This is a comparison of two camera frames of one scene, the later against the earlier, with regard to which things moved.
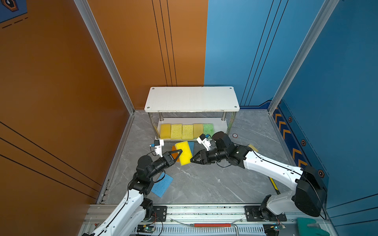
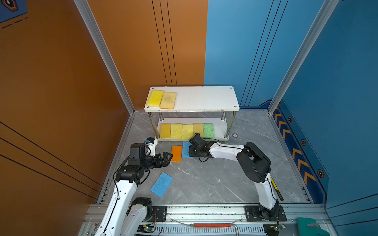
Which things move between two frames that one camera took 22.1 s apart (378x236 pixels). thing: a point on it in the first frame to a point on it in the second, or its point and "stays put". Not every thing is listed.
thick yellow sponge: (165, 131) stays put
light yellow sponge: (187, 132) stays put
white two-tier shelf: (195, 113) stays put
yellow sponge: (186, 155) to (155, 98)
